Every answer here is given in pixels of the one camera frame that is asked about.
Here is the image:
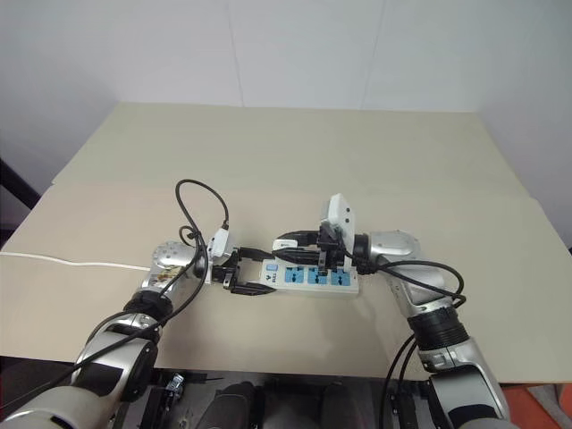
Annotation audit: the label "dark rounded shape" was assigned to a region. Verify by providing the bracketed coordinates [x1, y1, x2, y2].
[194, 380, 265, 429]

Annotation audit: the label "white power strip cord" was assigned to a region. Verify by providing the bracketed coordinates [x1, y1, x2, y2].
[0, 251, 152, 272]

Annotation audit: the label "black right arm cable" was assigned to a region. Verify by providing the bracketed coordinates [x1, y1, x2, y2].
[347, 252, 468, 429]

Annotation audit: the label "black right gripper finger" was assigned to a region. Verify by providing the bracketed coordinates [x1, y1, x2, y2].
[273, 228, 320, 245]
[273, 248, 322, 265]

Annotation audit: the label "orange object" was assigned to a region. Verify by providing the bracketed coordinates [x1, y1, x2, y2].
[500, 384, 572, 429]

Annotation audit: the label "small silver metal fitting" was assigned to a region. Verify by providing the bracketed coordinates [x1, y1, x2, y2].
[166, 373, 186, 398]

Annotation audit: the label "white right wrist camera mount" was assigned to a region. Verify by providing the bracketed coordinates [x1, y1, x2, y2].
[318, 192, 358, 257]

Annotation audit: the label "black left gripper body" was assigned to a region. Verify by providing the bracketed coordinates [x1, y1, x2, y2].
[213, 247, 245, 291]

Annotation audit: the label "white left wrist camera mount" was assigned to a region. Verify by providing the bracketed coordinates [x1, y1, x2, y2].
[205, 226, 237, 287]

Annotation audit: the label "white power strip blue sockets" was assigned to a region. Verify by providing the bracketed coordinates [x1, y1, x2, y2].
[260, 257, 361, 299]

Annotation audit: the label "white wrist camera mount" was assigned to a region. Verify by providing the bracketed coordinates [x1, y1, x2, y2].
[318, 192, 358, 257]
[205, 226, 237, 287]

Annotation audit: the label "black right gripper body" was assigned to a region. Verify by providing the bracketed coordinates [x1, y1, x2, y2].
[315, 221, 357, 276]

